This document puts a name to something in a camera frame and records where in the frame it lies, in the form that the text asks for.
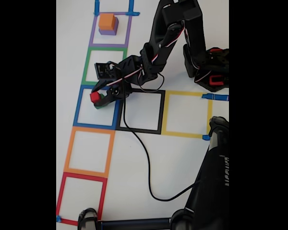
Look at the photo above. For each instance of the black tripod stand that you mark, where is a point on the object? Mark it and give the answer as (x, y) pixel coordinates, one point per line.
(206, 191)

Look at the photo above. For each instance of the small blue tape piece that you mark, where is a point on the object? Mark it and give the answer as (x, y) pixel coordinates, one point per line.
(58, 218)
(206, 137)

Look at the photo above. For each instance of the long blue tape strip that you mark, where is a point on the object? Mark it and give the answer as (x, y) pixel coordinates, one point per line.
(218, 97)

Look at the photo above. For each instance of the green cube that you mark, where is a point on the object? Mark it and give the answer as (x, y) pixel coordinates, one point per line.
(99, 106)

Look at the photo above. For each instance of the small red cube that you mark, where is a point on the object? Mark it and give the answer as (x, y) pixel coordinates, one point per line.
(94, 97)

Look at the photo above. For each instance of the twisted blue tape strip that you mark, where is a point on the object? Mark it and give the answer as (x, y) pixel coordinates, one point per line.
(97, 7)

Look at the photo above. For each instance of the purple square block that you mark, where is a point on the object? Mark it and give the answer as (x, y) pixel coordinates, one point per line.
(107, 32)

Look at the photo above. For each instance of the red square frame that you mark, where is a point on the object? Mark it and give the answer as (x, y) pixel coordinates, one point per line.
(60, 198)

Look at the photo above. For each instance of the orange cube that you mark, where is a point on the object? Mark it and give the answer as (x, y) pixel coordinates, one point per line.
(106, 21)

